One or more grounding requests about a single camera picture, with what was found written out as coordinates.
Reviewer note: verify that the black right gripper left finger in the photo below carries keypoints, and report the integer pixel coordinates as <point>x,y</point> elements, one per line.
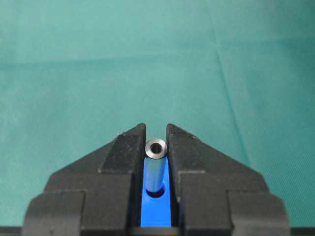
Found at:
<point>97,195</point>

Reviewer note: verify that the blue plastic gear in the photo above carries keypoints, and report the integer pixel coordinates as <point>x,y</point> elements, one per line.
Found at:
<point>156,212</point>

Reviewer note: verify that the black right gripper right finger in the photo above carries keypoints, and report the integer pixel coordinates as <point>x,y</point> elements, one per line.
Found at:
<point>215,195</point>

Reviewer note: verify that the silver metal shaft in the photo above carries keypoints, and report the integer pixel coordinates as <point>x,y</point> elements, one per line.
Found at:
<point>155,160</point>

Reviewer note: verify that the green table cloth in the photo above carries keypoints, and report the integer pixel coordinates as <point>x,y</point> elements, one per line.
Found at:
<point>238,74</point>

